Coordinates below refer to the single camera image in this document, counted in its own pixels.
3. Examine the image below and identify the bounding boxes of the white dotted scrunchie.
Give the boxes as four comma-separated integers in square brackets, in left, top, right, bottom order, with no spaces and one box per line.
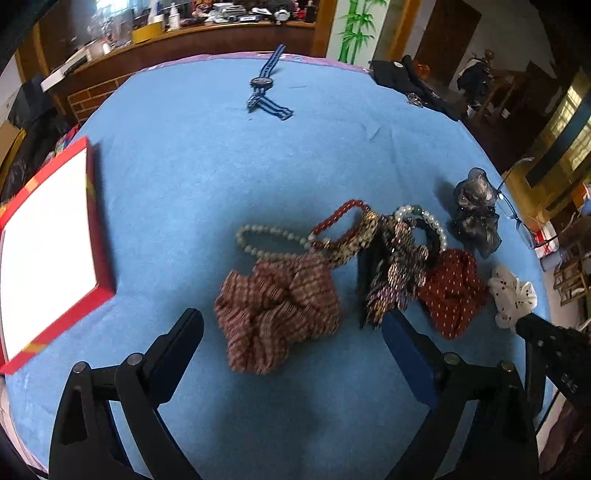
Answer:
[487,265,538,333]

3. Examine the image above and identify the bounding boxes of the red plaid scrunchie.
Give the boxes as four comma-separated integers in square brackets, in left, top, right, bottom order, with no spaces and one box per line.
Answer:
[214,253,341,375]

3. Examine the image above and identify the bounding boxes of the red polka dot scrunchie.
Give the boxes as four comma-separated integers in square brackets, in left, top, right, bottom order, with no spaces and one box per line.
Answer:
[418,249,489,340]

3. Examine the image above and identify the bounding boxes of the grey organza scrunchie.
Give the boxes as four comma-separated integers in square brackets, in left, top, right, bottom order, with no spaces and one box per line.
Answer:
[452,167,502,259]

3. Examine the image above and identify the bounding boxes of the red white gift box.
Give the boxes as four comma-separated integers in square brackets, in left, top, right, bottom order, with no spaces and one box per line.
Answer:
[1,137,115,375]

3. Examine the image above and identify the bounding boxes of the rhinestone hair claw clip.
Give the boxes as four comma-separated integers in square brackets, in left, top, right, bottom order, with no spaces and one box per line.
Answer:
[358,215,439,329]

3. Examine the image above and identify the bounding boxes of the leopard print scrunchie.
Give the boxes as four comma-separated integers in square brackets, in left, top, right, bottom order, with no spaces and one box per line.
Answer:
[328,210,380,269]

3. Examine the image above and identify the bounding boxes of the blue bed cover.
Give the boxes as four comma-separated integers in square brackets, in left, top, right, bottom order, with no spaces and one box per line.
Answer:
[4,55,553,480]

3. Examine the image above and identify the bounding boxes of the black clothing pile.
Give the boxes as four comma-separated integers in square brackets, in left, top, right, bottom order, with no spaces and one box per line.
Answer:
[370,55,461,121]

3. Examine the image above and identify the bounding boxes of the wooden cabinet counter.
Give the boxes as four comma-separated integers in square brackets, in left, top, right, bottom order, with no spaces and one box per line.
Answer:
[49,22,315,123]

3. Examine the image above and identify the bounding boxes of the brown wooden door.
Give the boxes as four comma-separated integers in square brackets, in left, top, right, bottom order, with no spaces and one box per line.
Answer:
[415,0,482,86]

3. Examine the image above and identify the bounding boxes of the bamboo painted pillar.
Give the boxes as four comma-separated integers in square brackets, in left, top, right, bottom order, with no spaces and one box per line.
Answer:
[327,0,390,68]

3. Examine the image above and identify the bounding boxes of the yellow tape roll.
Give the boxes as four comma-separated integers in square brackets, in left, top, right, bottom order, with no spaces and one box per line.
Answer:
[132,22,164,44]

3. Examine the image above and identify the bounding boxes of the white spray bottle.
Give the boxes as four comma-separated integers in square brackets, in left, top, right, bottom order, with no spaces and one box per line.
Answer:
[168,2,180,31]

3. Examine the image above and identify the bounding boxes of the black frame eyeglasses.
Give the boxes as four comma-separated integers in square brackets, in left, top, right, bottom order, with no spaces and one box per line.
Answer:
[496,156,560,250]

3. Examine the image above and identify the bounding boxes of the white pearl bracelet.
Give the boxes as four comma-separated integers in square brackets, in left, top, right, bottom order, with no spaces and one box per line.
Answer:
[393,204,449,254]

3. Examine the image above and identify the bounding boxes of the red bead bracelet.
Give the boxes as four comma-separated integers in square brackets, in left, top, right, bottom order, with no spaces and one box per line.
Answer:
[309,198,371,252]

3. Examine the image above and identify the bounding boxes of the pale green bead bracelet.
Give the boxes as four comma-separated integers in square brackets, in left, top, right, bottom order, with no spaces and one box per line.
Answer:
[235,223,315,262]

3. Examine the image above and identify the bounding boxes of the blue striped strap watch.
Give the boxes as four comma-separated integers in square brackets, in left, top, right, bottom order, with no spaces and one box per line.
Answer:
[246,44,294,121]

